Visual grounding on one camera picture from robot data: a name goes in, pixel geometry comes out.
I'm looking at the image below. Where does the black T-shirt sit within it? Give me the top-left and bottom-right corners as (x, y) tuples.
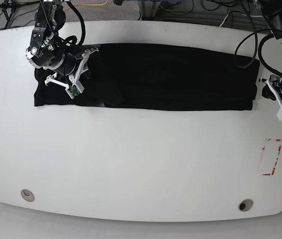
(34, 43), (260, 111)

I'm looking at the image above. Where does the yellow cable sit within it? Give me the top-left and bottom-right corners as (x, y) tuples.
(65, 0), (109, 12)

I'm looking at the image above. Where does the white cable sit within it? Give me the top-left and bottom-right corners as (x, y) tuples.
(218, 12), (263, 27)

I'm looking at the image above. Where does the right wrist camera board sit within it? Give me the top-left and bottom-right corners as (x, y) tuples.
(66, 83), (84, 99)

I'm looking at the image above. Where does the left table cable grommet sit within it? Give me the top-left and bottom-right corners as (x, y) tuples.
(21, 189), (35, 202)

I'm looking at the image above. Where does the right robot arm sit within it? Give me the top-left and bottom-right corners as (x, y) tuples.
(25, 0), (99, 98)

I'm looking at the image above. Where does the right table cable grommet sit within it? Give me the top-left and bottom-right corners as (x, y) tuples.
(238, 199), (254, 212)

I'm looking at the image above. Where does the black tripod stand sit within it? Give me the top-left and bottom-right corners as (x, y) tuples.
(0, 0), (40, 29)

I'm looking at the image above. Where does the table cable grommet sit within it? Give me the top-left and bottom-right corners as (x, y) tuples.
(21, 189), (35, 202)
(238, 199), (254, 212)

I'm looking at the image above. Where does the red tape rectangle marking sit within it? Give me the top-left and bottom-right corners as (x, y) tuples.
(258, 138), (282, 176)

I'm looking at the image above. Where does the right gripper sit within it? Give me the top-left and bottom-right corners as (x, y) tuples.
(44, 47), (99, 90)

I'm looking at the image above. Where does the aluminium frame post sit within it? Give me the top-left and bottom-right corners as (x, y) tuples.
(138, 0), (161, 21)

